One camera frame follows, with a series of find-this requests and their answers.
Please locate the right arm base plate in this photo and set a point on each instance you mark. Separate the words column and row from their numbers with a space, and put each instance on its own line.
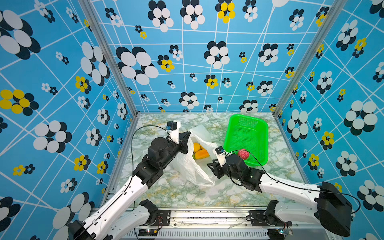
column 260, row 218

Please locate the pink red dragon fruit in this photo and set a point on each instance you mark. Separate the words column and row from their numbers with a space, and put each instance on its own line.
column 243, row 154

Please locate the front aluminium rail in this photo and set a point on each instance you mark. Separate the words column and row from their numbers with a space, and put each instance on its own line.
column 225, row 224

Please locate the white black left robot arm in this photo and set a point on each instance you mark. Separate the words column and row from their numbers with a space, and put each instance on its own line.
column 110, row 222

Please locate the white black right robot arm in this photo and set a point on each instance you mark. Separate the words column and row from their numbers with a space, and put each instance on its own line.
column 322, row 204

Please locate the right rear aluminium frame post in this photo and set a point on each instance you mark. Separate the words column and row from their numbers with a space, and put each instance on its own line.
column 323, row 31

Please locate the left rear aluminium frame post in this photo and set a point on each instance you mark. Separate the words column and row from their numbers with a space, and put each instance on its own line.
column 90, row 14

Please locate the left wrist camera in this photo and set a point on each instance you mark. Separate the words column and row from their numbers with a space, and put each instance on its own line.
column 173, row 131

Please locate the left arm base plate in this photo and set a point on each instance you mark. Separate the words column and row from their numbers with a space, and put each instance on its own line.
column 159, row 218

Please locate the green plastic perforated basket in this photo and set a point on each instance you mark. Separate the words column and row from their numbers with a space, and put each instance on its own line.
column 251, row 134

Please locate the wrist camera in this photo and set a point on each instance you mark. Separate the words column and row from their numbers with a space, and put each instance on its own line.
column 220, row 154
column 173, row 131

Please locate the aluminium frame post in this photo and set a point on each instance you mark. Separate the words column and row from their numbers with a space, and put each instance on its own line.
column 90, row 14
column 323, row 31

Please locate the white plastic bag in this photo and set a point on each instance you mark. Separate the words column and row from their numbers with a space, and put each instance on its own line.
column 193, row 165

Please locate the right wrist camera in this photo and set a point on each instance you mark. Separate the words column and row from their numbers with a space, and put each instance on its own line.
column 220, row 154

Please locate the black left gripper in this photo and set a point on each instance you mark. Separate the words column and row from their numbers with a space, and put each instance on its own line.
column 183, row 139

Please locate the yellow lemon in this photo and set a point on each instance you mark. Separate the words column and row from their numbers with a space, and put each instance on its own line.
column 197, row 147

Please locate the orange yellow mango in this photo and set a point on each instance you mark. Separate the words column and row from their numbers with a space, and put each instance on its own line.
column 202, row 154

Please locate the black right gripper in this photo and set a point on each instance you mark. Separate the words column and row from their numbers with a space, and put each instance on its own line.
column 217, row 170

